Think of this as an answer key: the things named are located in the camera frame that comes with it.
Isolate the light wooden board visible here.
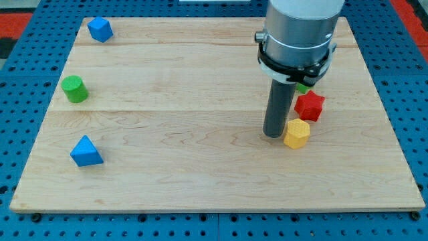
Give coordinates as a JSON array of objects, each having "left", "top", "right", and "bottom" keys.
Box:
[{"left": 10, "top": 18, "right": 425, "bottom": 214}]

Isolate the blue triangle block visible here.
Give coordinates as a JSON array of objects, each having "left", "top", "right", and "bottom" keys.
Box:
[{"left": 70, "top": 135, "right": 104, "bottom": 167}]

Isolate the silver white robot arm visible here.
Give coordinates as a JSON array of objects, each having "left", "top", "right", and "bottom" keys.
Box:
[{"left": 254, "top": 0, "right": 344, "bottom": 86}]

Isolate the red star block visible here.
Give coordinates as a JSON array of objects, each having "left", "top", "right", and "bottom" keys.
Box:
[{"left": 294, "top": 90, "right": 326, "bottom": 122}]

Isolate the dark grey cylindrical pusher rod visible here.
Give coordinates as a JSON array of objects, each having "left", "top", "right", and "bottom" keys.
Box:
[{"left": 263, "top": 80, "right": 296, "bottom": 138}]

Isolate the green cylinder block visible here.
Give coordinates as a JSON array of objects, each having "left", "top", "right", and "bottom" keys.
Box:
[{"left": 61, "top": 75, "right": 89, "bottom": 103}]

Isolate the small green block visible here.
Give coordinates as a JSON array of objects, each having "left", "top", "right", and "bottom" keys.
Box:
[{"left": 296, "top": 83, "right": 312, "bottom": 94}]

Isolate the blue cube block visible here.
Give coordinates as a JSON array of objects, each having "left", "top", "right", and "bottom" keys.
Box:
[{"left": 88, "top": 17, "right": 114, "bottom": 43}]

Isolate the yellow hexagon block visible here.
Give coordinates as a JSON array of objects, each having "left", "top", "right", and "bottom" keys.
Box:
[{"left": 284, "top": 118, "right": 310, "bottom": 149}]

